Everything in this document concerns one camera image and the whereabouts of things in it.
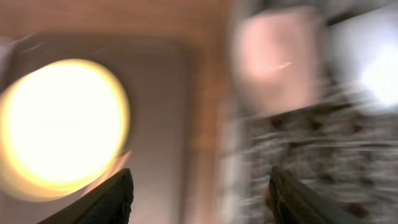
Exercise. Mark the yellow plate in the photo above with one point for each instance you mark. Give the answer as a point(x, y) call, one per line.
point(62, 126)

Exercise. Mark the grey dishwasher rack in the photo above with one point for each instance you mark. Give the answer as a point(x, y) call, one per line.
point(346, 156)

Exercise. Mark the light blue bowl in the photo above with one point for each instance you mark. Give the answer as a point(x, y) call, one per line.
point(364, 55)

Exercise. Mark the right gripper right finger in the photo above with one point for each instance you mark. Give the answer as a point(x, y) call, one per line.
point(295, 203)

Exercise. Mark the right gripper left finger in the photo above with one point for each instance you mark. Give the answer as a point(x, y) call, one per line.
point(108, 203)

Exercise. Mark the pink bowl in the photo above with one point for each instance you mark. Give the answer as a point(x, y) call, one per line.
point(277, 58)

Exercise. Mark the brown serving tray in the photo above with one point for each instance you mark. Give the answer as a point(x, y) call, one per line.
point(155, 73)

